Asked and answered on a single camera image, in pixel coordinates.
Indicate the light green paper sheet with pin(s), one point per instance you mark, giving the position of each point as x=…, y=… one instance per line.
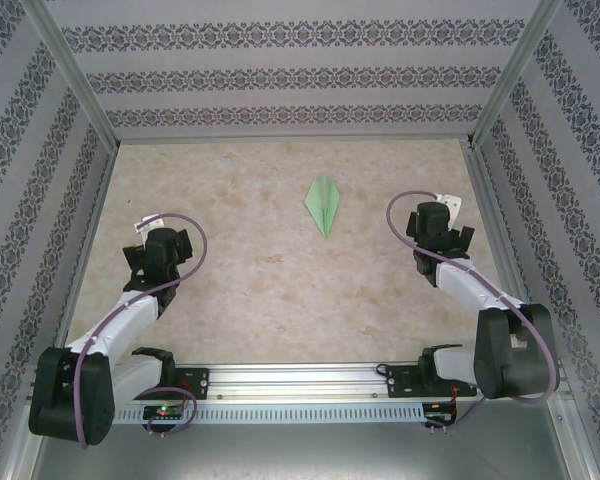
x=322, y=200

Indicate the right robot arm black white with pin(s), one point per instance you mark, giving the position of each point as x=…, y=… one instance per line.
x=510, y=350

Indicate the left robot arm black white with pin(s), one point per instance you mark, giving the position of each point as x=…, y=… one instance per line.
x=70, y=395

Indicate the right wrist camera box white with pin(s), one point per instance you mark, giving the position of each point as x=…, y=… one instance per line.
x=450, y=202

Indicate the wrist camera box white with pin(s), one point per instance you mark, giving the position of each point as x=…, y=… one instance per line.
x=450, y=202
x=147, y=222

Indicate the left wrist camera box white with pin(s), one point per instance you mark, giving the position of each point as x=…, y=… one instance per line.
x=147, y=222

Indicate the aluminium side rail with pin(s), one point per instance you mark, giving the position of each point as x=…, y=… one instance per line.
x=500, y=250
x=91, y=235

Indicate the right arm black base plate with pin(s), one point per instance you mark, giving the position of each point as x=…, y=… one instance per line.
x=400, y=382

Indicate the aluminium mounting rail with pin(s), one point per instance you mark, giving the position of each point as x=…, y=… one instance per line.
x=300, y=380

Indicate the aluminium frame post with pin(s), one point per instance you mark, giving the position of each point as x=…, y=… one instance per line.
x=515, y=65
x=70, y=65

